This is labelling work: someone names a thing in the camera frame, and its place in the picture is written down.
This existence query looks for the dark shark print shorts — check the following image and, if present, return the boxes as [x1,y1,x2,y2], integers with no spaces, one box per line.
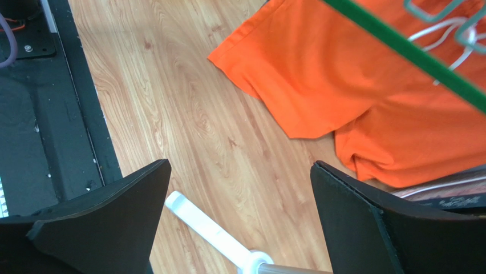
[392,165,485,215]

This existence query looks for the orange mesh shorts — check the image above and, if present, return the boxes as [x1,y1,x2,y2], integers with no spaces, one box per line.
[209,1,485,188]

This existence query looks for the dark green hanger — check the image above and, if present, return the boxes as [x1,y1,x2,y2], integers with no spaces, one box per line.
[325,1,485,113]

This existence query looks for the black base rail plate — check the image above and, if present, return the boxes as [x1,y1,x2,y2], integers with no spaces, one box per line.
[1,1,122,216]

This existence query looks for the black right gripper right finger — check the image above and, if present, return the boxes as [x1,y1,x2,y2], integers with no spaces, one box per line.
[310,161,485,273]

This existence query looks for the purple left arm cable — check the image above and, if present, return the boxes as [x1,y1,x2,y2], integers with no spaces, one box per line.
[0,13,19,69]

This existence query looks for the light green hanger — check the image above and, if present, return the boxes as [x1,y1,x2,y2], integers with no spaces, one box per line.
[403,1,485,58]

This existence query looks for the silver clothes rack rail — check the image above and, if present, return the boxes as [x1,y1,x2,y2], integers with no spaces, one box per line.
[257,263,333,274]

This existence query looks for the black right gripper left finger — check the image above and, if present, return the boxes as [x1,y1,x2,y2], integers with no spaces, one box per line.
[1,159,171,273]

